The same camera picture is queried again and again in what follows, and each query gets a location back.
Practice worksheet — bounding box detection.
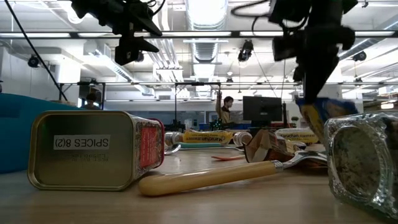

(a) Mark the red rectangular spice tin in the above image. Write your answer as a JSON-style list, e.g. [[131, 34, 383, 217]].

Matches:
[[27, 110, 165, 192]]

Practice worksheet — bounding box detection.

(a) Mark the black hanging camera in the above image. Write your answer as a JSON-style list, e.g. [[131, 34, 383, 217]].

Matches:
[[238, 39, 254, 63]]

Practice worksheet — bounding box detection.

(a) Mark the person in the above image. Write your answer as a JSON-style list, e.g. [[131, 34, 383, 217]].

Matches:
[[81, 93, 101, 110], [215, 91, 236, 124]]

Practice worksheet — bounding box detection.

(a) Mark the silver ventilation duct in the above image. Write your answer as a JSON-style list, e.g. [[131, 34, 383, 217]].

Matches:
[[185, 0, 229, 99]]

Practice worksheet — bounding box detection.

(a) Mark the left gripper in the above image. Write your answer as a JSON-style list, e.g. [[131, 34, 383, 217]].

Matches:
[[98, 0, 164, 66]]

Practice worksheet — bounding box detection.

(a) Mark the blue and yellow snack packet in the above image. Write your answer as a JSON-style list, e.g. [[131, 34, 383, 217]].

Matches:
[[295, 97, 359, 147]]

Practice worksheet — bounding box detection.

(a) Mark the dark teal plastic bin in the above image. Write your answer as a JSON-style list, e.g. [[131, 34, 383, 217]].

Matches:
[[0, 92, 83, 174]]

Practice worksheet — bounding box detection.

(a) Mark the small glass spice jar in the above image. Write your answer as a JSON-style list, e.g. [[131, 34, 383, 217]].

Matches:
[[164, 131, 183, 147], [232, 131, 253, 147]]

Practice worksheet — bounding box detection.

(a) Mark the square glass herb jar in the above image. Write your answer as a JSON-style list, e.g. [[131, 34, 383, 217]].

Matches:
[[323, 110, 398, 222]]

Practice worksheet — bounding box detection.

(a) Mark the small orange-handled spoon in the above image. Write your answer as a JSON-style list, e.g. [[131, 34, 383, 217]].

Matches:
[[210, 154, 246, 162]]

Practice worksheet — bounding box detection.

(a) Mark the light-blue-handled metal spoon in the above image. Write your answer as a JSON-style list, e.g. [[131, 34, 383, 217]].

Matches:
[[164, 143, 182, 156]]

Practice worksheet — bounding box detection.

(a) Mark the long silver metal spoon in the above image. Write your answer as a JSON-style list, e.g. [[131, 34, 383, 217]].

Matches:
[[178, 146, 246, 153]]

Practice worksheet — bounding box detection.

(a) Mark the black background rig frame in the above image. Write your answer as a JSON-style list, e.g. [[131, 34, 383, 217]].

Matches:
[[174, 81, 222, 131]]

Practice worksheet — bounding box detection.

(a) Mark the teal-handled metal spoon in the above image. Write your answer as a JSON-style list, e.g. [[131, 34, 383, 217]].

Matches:
[[175, 141, 245, 151]]

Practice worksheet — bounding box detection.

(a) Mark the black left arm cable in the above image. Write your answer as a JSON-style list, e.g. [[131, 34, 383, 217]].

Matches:
[[2, 0, 69, 101]]

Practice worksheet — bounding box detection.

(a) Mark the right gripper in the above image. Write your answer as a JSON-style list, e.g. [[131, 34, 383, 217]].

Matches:
[[297, 26, 357, 105]]

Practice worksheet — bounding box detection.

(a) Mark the wooden-handled metal spoon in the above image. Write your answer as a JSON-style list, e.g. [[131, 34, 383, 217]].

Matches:
[[138, 150, 328, 197]]

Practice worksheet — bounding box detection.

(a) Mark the black computer monitor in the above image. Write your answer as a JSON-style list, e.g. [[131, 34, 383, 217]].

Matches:
[[242, 95, 283, 123]]

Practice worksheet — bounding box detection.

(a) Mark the brown foil packet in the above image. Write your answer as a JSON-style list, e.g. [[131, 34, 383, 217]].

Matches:
[[243, 128, 312, 164]]

